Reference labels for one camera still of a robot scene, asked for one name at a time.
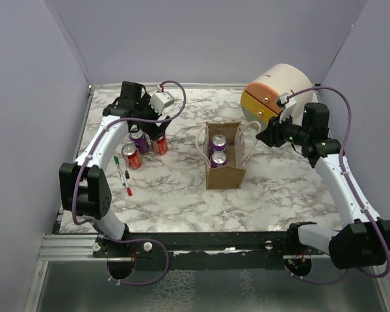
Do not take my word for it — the red capped marker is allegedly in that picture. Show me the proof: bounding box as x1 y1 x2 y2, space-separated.
122 174 133 196

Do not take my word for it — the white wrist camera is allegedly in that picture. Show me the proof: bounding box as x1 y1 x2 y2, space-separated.
276 93 297 123
149 92 175 115

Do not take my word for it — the purple Fanta can front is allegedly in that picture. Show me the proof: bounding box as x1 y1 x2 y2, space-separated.
209 134 228 155

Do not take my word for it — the green capped marker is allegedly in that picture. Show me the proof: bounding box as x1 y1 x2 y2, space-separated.
113 156 127 188

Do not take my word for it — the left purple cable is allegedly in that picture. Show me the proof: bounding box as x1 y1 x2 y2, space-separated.
71 79 187 226

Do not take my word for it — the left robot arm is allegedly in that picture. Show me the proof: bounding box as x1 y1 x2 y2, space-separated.
58 81 174 257

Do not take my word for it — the purple can by cola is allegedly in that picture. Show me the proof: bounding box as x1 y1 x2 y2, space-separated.
129 129 149 154

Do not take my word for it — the red cola can front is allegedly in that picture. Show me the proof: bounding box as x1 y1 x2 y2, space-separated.
122 144 142 170

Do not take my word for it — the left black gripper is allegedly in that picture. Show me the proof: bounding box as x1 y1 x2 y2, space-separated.
135 94 171 140

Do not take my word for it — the purple cable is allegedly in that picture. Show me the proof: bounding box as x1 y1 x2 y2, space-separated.
71 79 187 226
279 85 390 278

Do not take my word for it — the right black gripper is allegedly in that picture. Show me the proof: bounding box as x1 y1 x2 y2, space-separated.
257 110 310 148

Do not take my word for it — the red cola can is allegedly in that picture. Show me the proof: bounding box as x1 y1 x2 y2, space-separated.
151 136 168 155
122 144 142 170

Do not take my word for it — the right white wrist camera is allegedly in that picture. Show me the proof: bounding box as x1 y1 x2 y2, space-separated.
276 93 297 123

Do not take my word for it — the metal front plate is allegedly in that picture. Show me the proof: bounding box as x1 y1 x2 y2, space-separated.
25 234 390 311

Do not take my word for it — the round drawer cabinet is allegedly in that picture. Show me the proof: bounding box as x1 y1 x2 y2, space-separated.
240 63 313 127

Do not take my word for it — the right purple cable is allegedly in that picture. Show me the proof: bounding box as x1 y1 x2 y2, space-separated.
279 85 390 278

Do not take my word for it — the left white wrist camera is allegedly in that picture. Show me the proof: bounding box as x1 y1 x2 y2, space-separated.
149 92 175 115

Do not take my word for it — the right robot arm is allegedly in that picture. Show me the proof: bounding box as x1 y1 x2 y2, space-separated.
256 103 390 273

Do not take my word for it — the brown canvas tote bag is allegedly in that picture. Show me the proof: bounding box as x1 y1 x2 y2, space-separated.
194 121 261 190

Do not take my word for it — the purple fanta can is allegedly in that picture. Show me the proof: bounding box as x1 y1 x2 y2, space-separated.
210 151 228 168
209 134 228 155

